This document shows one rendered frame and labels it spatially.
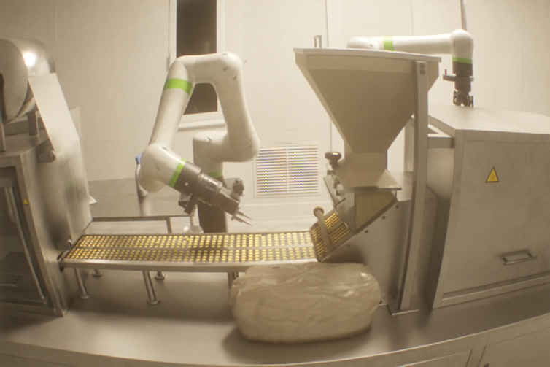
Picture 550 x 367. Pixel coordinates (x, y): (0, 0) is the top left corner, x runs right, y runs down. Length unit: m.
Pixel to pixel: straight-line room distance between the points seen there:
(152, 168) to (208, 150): 0.57
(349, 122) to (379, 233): 0.31
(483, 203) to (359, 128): 0.42
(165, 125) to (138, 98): 2.24
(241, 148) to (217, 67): 0.40
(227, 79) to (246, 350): 0.90
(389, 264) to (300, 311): 0.32
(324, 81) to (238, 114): 0.66
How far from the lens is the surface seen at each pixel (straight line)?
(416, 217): 1.10
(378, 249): 1.19
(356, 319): 1.11
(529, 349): 1.45
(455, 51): 1.63
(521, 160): 1.24
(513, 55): 4.27
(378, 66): 1.01
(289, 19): 3.52
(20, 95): 1.29
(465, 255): 1.25
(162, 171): 1.23
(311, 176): 3.69
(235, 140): 1.68
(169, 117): 1.43
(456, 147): 1.07
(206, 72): 1.50
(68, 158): 1.32
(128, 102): 3.68
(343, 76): 1.00
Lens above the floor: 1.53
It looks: 20 degrees down
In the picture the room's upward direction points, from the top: 2 degrees counter-clockwise
